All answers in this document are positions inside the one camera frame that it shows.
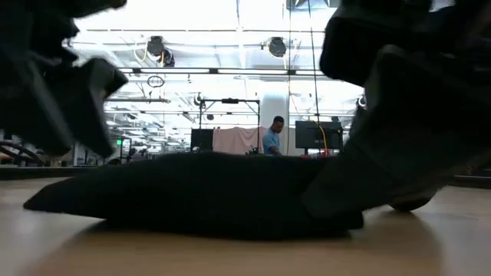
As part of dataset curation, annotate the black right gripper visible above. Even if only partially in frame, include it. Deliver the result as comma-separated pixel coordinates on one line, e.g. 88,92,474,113
302,0,491,220

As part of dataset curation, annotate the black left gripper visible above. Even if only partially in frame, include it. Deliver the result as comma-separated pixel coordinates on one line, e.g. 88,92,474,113
0,0,130,159

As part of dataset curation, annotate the black cloth napkin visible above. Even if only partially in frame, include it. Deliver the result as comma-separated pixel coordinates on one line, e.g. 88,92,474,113
22,151,364,242

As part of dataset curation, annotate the black curved tube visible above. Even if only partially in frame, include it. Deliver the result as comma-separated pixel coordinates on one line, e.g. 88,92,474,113
0,140,44,166

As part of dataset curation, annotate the black monitor on stand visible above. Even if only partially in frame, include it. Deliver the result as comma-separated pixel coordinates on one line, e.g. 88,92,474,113
294,120,345,156

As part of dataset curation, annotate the long ceiling light bar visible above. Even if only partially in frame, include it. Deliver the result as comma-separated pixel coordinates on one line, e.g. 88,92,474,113
117,67,329,77

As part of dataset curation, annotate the person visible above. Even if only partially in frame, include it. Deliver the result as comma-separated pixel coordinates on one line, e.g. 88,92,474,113
262,115,285,156

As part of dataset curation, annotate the black square monitor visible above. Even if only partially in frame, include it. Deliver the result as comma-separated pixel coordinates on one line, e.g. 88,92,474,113
189,128,215,153

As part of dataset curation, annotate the pink hanging cloth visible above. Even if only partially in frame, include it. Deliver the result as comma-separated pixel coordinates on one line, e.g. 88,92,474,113
212,126,266,156

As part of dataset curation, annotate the short yellow cable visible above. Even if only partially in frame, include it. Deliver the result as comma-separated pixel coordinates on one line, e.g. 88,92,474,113
317,123,329,156

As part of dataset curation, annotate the black camera rig frame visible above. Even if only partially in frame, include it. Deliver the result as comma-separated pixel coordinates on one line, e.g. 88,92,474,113
197,97,262,154

